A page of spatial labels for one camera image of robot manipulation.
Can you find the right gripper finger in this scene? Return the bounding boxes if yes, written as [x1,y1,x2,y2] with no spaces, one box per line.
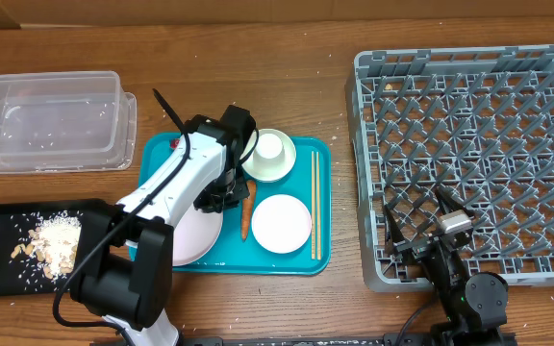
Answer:
[434,187,474,218]
[383,205,407,255]

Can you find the large pink plate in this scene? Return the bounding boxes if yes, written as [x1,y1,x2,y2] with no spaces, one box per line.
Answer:
[172,206,223,267]

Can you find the white cup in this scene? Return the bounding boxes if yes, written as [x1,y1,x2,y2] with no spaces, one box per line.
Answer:
[254,133,283,161]

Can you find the red snack wrapper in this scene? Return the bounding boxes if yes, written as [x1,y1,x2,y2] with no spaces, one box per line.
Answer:
[170,138,180,150]

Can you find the peanut and rice scraps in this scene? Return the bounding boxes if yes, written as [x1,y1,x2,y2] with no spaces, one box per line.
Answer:
[10,210,82,284]

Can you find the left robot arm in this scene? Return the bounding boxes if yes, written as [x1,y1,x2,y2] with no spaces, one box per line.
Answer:
[62,103,258,345]

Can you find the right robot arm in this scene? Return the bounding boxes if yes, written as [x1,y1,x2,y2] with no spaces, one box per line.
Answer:
[383,188,516,346]

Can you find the grey dishwasher rack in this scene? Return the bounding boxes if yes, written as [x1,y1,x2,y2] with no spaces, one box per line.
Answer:
[345,44,554,292]

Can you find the orange carrot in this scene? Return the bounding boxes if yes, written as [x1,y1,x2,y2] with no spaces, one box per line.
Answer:
[240,180,257,241]

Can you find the small white plate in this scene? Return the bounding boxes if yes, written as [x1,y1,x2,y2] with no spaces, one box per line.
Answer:
[251,194,312,254]

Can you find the teal plastic serving tray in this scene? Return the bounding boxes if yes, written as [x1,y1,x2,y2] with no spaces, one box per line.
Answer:
[128,132,333,276]

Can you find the right wooden chopstick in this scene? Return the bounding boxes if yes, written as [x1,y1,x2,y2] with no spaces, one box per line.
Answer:
[315,152,322,260]

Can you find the clear plastic bin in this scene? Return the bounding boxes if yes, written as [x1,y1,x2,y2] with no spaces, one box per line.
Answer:
[0,71,138,174]

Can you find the black plastic tray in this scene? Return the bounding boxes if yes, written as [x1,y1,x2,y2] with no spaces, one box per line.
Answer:
[0,199,106,296]

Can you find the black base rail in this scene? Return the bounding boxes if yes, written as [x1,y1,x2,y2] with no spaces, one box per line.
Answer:
[182,333,517,346]

